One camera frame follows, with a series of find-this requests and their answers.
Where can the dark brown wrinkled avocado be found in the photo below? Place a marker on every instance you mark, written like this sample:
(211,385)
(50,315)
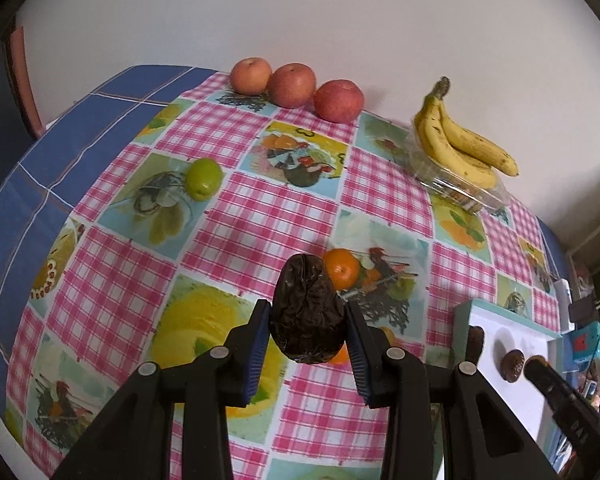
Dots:
(307,310)
(512,365)

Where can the clear plastic container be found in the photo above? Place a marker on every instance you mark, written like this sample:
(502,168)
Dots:
(460,192)

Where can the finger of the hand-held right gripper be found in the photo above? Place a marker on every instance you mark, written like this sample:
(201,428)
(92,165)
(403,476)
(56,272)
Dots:
(565,405)

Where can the pink checked printed tablecloth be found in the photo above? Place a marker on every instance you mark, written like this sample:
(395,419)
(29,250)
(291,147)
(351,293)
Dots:
(130,270)

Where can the white tray with teal rim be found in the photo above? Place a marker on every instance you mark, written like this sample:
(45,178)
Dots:
(522,405)

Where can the small green jujube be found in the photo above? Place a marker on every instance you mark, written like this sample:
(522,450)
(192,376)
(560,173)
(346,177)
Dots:
(205,178)

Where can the pear-shaped dark brown avocado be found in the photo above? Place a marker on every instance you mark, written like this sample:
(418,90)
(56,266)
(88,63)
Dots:
(476,345)

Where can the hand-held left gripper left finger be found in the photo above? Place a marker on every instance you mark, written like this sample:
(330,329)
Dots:
(257,355)

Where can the mandarin orange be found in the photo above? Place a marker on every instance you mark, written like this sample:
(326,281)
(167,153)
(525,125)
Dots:
(342,267)
(339,358)

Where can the blue grid tablecloth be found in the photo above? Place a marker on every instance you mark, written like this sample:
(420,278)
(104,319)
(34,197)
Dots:
(40,160)

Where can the black power adapter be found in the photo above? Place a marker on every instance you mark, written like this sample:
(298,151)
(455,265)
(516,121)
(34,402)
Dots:
(582,308)

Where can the yellow banana bunch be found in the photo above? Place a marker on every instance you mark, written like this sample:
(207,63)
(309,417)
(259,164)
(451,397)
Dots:
(460,150)

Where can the pale red apple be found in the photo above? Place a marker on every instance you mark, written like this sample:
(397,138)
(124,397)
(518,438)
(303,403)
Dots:
(250,76)

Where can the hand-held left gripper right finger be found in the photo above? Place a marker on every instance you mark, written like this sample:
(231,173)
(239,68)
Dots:
(360,355)

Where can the teal plastic gadget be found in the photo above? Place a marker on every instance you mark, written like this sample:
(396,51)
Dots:
(586,342)

